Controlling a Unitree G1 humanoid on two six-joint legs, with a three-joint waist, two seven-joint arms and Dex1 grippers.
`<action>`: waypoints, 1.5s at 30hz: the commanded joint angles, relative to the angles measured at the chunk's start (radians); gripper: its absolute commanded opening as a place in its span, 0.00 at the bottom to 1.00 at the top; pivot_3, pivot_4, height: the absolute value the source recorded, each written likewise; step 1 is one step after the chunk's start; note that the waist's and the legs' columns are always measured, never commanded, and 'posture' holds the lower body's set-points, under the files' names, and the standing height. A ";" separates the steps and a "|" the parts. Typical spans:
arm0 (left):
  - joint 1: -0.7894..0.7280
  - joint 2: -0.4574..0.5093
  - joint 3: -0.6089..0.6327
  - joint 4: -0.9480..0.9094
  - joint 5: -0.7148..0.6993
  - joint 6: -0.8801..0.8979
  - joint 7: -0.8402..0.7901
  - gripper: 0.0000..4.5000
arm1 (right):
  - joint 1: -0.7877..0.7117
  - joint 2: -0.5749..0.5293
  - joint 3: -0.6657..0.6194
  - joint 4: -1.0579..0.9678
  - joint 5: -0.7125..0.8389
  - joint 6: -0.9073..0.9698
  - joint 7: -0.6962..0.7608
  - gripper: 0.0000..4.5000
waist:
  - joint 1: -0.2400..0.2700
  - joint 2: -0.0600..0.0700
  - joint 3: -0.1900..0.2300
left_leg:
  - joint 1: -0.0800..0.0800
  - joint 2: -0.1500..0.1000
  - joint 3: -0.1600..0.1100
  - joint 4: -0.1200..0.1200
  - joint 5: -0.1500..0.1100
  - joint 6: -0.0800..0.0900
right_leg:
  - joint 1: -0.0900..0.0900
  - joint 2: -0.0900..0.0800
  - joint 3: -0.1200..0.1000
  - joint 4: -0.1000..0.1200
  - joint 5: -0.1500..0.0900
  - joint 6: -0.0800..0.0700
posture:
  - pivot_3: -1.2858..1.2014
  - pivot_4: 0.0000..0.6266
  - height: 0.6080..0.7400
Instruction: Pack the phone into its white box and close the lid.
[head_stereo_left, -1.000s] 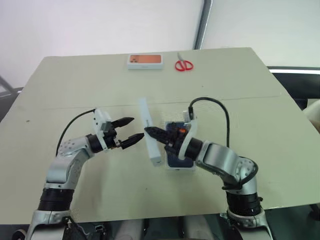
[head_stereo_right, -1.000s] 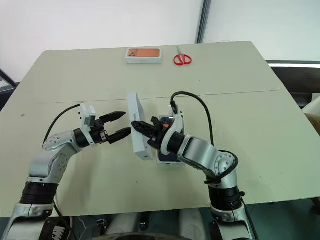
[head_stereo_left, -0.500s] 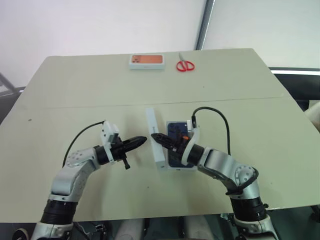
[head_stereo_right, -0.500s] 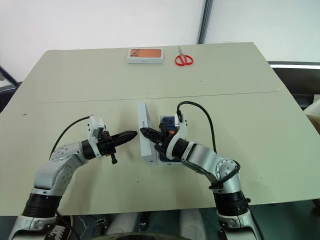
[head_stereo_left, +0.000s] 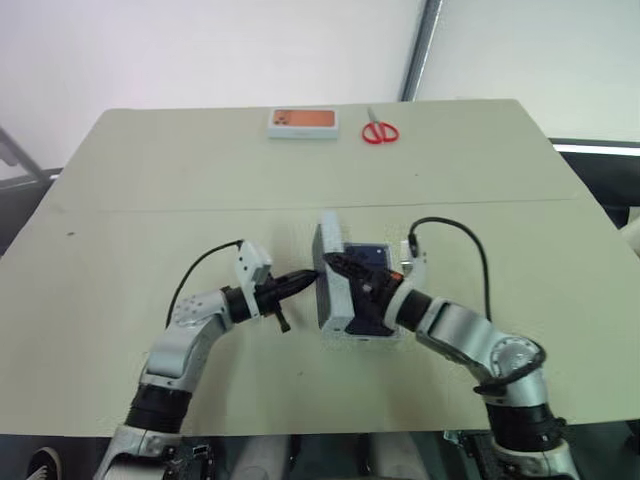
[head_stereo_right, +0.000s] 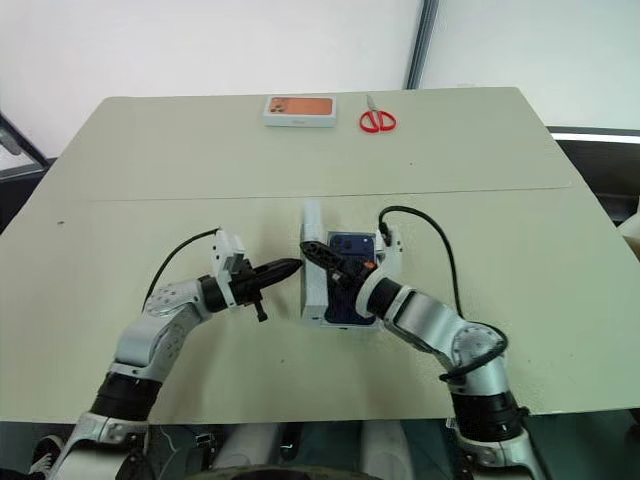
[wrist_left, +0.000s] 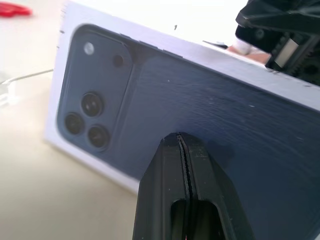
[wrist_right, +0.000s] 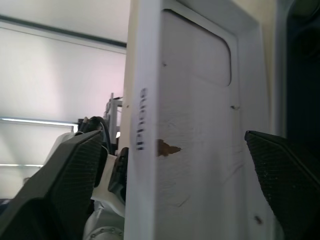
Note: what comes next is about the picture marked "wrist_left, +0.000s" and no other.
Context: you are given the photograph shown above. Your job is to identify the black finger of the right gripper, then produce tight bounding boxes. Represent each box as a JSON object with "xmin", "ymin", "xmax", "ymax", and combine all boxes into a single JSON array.
[{"xmin": 235, "ymin": 0, "xmax": 320, "ymax": 29}]

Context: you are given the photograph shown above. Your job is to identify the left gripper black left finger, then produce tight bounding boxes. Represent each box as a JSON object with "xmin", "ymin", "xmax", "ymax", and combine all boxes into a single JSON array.
[{"xmin": 131, "ymin": 132, "xmax": 190, "ymax": 240}]

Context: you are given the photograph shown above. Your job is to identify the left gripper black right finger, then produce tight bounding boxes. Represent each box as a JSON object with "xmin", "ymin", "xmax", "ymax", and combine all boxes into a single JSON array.
[{"xmin": 178, "ymin": 131, "xmax": 255, "ymax": 240}]

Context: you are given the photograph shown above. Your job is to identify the white phone box lid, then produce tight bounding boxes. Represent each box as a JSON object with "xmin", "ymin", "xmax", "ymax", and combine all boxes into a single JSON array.
[{"xmin": 42, "ymin": 0, "xmax": 320, "ymax": 240}]

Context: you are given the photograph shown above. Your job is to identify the red handled scissors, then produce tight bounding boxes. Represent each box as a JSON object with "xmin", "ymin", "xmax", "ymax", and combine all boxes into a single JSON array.
[{"xmin": 0, "ymin": 1, "xmax": 34, "ymax": 18}]

